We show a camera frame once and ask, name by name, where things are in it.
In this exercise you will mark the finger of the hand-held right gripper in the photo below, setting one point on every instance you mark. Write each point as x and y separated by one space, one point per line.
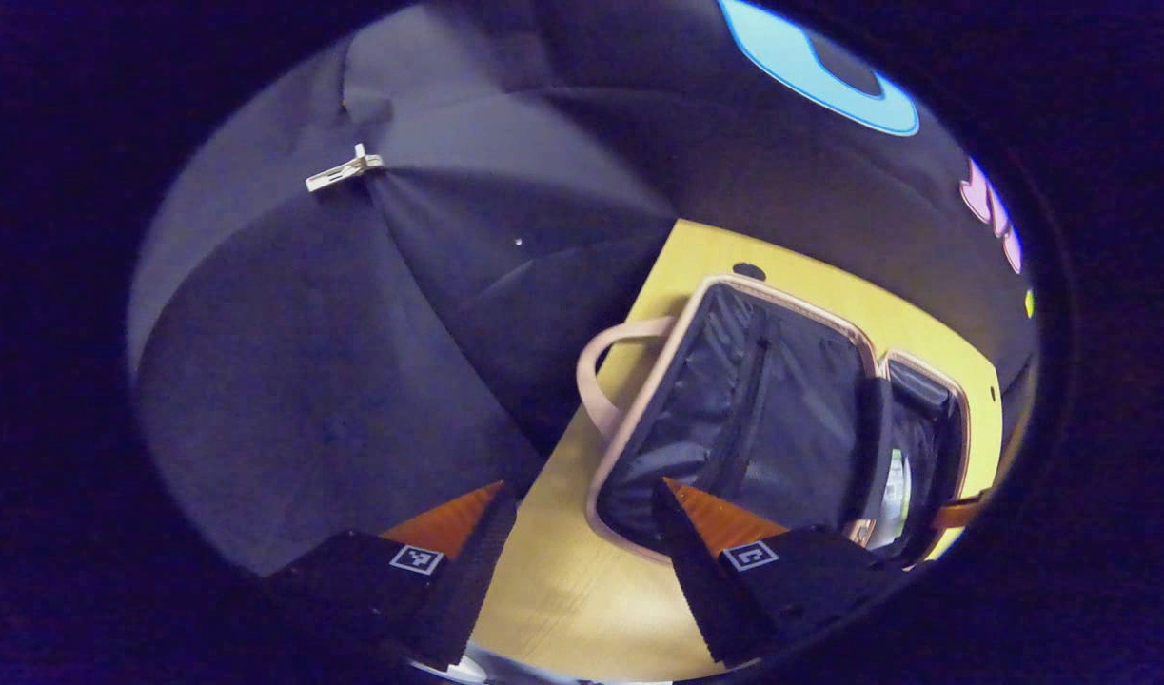
957 512

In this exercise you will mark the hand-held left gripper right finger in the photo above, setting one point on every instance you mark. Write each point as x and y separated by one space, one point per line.
696 580

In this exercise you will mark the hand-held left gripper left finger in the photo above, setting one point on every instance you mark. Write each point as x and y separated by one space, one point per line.
467 590

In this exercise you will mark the white cream tube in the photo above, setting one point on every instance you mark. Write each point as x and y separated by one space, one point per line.
894 490

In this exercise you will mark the pink suitcase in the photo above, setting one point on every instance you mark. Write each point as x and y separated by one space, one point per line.
781 400

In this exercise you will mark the black backdrop cloth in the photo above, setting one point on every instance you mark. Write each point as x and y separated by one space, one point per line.
305 333

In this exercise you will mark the beige plastic clip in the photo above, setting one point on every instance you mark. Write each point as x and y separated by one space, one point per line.
344 169

